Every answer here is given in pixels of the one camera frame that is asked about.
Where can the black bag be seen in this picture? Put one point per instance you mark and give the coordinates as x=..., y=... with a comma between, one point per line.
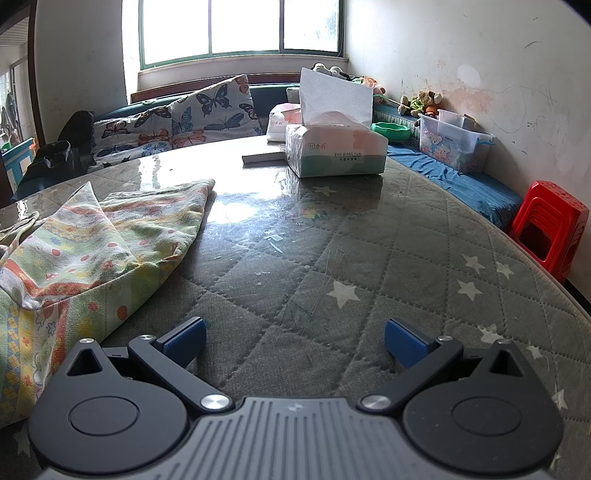
x=55, y=157

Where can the brown teddy bear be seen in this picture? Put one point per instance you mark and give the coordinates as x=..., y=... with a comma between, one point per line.
x=430, y=100

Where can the pink plush toy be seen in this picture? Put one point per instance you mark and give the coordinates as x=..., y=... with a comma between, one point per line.
x=371, y=87

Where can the green dressed plush toy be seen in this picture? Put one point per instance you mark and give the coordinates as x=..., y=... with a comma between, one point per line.
x=408, y=106

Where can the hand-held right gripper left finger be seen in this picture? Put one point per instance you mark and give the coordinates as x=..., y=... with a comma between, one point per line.
x=184, y=341

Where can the red plastic stool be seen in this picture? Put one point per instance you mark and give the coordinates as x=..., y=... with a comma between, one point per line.
x=554, y=207

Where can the green plastic bowl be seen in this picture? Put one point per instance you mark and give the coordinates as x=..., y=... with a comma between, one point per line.
x=391, y=131

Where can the clear plastic storage box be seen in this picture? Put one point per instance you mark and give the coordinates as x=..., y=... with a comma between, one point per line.
x=455, y=145

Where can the pastel patterned garment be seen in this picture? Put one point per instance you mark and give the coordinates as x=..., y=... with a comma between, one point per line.
x=92, y=249

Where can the white plush toy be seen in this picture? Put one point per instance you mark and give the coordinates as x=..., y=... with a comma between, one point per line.
x=328, y=69

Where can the blue painted cabinet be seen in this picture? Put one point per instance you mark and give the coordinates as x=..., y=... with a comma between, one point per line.
x=18, y=161

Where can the tissue box with white tissue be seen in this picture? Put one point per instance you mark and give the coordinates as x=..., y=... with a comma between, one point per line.
x=332, y=152

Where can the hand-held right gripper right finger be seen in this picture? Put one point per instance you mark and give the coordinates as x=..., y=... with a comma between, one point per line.
x=406, y=344

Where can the grey quilted star tablecloth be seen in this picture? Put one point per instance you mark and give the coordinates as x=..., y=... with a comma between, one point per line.
x=323, y=258

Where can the large butterfly print pillow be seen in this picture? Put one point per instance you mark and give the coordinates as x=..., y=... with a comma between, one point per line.
x=212, y=110

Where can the small butterfly print pillow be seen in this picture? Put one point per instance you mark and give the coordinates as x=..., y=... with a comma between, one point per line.
x=134, y=134

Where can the pink white tissue pack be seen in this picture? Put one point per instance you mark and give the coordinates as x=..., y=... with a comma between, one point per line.
x=279, y=122

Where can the green framed window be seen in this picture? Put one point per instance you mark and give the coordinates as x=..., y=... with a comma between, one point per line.
x=240, y=27

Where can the dark wooden door frame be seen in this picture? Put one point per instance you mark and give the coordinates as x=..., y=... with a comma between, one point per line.
x=36, y=69

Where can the blue bench mattress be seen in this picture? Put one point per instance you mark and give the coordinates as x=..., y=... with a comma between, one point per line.
x=461, y=184

